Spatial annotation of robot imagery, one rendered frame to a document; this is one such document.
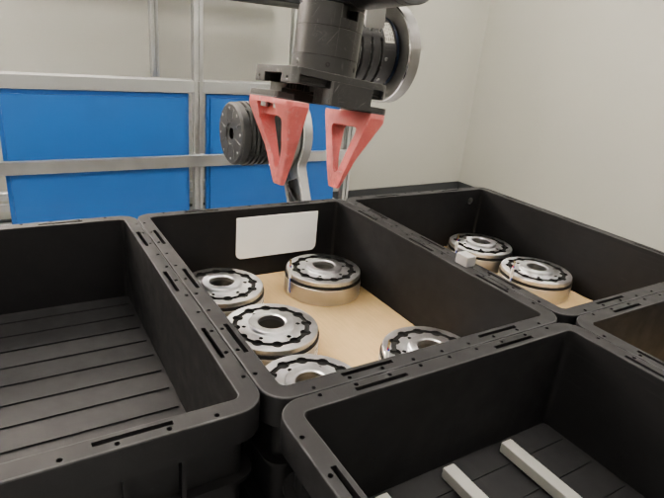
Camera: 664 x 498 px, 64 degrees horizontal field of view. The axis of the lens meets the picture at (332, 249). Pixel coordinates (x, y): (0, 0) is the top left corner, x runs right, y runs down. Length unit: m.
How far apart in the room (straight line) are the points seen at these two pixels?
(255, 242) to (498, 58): 3.97
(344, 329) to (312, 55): 0.32
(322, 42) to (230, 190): 2.18
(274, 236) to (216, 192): 1.85
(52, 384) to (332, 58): 0.39
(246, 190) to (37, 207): 0.91
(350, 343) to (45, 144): 1.92
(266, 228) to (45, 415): 0.36
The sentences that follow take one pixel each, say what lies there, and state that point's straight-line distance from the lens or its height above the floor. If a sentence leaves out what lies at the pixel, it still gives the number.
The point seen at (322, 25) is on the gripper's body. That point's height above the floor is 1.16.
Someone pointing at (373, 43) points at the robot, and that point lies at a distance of 1.11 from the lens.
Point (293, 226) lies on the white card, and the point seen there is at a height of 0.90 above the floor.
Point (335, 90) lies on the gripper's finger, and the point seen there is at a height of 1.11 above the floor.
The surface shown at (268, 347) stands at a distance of 0.54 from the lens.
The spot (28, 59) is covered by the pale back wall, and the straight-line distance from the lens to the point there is 3.21.
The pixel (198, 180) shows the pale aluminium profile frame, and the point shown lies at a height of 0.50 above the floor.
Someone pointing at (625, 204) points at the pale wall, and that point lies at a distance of 3.96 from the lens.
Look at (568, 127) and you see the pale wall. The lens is 4.17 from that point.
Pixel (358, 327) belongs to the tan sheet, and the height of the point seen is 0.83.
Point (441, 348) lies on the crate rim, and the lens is 0.44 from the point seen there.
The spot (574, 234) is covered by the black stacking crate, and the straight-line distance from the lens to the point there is 0.87.
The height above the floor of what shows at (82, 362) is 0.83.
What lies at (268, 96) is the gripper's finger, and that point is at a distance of 0.46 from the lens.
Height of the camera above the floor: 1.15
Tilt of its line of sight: 21 degrees down
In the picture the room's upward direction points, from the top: 5 degrees clockwise
